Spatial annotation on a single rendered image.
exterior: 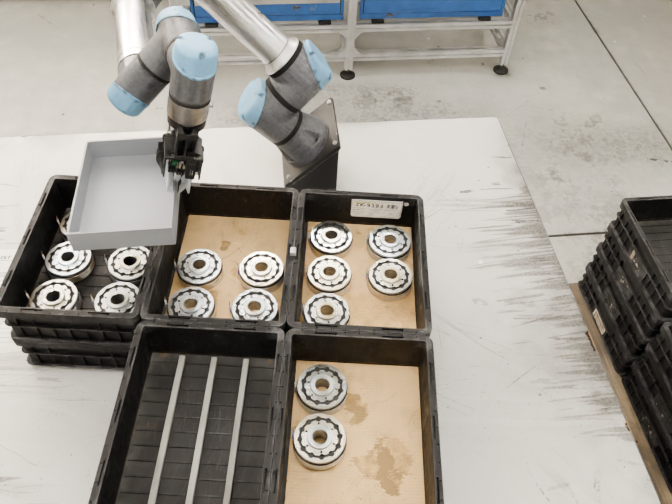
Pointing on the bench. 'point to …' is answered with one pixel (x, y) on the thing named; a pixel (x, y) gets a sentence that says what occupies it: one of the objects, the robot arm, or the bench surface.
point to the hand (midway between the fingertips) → (176, 184)
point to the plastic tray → (122, 197)
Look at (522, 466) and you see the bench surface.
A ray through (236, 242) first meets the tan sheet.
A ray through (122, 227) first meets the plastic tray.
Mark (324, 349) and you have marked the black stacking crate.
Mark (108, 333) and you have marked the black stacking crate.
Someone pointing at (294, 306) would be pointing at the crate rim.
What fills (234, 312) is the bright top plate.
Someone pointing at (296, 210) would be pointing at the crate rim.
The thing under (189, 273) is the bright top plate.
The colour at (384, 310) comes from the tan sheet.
